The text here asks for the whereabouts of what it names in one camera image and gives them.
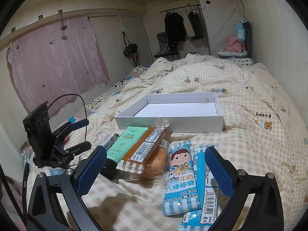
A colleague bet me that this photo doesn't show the green cosmetic tube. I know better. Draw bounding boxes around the green cosmetic tube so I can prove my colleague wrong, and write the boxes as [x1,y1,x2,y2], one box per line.
[99,126,149,180]

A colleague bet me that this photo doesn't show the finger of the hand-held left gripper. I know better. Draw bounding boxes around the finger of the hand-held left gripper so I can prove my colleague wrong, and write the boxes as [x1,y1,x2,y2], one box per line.
[52,119,89,141]
[63,142,92,160]

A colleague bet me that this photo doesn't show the pink lace curtain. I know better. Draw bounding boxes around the pink lace curtain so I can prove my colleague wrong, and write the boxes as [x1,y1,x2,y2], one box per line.
[6,17,111,116]

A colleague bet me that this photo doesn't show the blue face mask pack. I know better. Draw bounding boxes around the blue face mask pack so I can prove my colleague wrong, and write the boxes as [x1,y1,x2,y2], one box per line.
[235,20,248,41]

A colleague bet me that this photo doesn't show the blue candy packet cartoon face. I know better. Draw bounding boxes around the blue candy packet cartoon face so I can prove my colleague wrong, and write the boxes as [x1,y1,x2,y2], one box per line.
[162,140,203,217]

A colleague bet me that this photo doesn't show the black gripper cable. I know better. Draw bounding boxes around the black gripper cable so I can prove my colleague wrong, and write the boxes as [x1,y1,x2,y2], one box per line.
[48,94,87,150]

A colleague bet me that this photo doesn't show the air conditioner power wire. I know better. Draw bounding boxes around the air conditioner power wire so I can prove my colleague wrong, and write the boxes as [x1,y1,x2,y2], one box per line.
[237,0,246,22]

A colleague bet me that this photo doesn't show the white cardboard box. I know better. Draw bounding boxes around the white cardboard box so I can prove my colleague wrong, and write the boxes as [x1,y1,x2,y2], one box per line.
[115,92,225,134]

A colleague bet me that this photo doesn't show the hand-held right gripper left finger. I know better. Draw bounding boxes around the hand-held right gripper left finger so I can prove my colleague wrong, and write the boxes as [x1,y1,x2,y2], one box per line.
[26,145,108,231]

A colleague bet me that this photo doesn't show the heart print pillow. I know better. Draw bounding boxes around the heart print pillow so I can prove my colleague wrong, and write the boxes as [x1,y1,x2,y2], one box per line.
[226,57,255,67]

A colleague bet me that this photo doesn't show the small white tube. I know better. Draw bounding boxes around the small white tube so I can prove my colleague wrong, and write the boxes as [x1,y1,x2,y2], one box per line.
[101,132,119,151]

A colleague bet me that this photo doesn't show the metal clothes rail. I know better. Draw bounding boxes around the metal clothes rail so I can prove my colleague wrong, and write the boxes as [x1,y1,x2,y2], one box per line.
[159,4,201,14]

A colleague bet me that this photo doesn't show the orange bread packet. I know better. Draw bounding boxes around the orange bread packet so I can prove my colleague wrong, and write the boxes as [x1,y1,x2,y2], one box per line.
[116,123,172,179]

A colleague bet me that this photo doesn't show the cartoon print bed sheet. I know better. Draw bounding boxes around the cartoon print bed sheet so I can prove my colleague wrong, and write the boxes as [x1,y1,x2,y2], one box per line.
[67,74,135,126]

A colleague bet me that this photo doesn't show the pink crumpled clothes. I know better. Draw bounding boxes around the pink crumpled clothes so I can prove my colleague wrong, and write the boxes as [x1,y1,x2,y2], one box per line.
[225,36,246,52]

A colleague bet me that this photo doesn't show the checked bear print blanket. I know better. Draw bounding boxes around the checked bear print blanket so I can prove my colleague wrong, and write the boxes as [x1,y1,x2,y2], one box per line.
[26,53,308,231]

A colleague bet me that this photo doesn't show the black hanging clothes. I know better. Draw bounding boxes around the black hanging clothes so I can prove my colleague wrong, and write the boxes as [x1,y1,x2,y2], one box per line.
[188,11,204,40]

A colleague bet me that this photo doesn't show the blue candy packet barcode side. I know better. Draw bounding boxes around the blue candy packet barcode side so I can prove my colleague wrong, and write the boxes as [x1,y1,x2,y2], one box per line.
[178,144,220,231]

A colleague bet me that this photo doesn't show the pile of clothes on stand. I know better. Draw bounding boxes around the pile of clothes on stand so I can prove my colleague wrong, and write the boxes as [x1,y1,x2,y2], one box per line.
[218,21,253,59]

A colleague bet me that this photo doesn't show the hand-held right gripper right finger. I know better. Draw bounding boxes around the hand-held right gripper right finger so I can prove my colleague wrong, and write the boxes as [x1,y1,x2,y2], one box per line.
[204,146,285,231]

